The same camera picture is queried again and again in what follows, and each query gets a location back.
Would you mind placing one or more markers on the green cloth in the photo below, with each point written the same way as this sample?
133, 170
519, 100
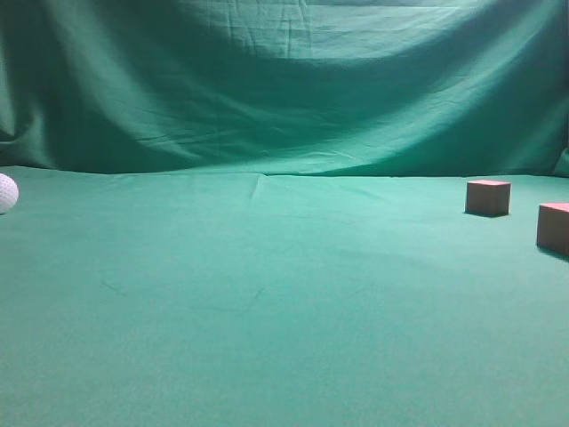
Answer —
252, 213

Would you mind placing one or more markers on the red cube block at edge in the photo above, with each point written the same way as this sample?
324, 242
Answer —
552, 227

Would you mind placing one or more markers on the white golf ball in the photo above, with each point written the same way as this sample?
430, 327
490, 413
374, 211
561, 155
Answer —
9, 193

